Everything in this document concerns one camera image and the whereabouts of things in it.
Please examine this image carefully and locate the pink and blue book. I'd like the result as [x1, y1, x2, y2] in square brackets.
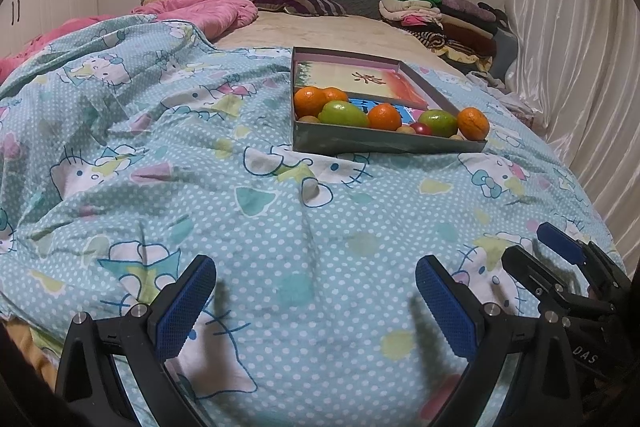
[348, 97, 426, 124]

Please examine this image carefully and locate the pink quilt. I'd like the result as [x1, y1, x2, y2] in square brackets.
[0, 0, 258, 80]

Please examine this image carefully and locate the large green jujube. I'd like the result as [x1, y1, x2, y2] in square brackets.
[318, 101, 370, 128]

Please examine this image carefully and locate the shallow grey cardboard box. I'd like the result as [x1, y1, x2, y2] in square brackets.
[291, 47, 488, 154]

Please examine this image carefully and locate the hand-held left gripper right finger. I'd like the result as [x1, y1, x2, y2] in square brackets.
[415, 254, 583, 427]

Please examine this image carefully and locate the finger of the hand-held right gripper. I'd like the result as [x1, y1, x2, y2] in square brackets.
[536, 222, 628, 300]
[501, 245, 576, 322]

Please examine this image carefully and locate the white satin curtain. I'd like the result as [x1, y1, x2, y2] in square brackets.
[500, 0, 640, 268]

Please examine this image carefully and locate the small green jujube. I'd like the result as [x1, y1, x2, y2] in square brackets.
[418, 109, 458, 138]

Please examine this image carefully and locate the crumpled white cloth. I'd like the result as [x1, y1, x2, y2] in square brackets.
[467, 72, 516, 94]

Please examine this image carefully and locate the beige bed sheet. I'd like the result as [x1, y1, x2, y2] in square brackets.
[215, 9, 456, 75]

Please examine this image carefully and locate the red floral cloth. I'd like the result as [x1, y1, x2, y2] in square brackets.
[495, 92, 546, 138]

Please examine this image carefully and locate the blue cartoon cat blanket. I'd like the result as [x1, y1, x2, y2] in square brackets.
[0, 14, 626, 427]

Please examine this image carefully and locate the pile of folded clothes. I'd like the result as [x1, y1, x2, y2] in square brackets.
[379, 0, 511, 72]

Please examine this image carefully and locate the purple striped pillow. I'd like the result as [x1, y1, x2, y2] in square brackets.
[251, 0, 348, 16]

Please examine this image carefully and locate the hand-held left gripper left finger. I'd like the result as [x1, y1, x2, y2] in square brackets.
[54, 254, 217, 427]

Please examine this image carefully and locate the cream and orange book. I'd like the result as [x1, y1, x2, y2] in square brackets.
[295, 62, 426, 102]

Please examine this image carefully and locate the grey-blue cushion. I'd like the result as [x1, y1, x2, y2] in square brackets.
[487, 27, 518, 80]

